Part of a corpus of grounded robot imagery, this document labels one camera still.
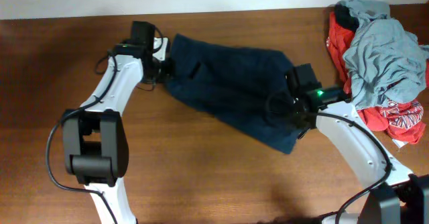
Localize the navy blue shorts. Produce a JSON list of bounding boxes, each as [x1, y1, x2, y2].
[[166, 34, 303, 154]]

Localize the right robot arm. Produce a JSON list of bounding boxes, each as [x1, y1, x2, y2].
[[286, 64, 428, 224]]

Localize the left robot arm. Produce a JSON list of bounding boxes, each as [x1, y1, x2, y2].
[[60, 21, 173, 223]]

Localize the grey t-shirt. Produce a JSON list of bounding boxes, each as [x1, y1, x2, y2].
[[337, 0, 428, 110]]

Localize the red printed t-shirt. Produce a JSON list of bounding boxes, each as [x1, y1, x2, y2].
[[326, 12, 426, 144]]

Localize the black garment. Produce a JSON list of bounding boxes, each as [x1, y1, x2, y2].
[[334, 4, 359, 32]]

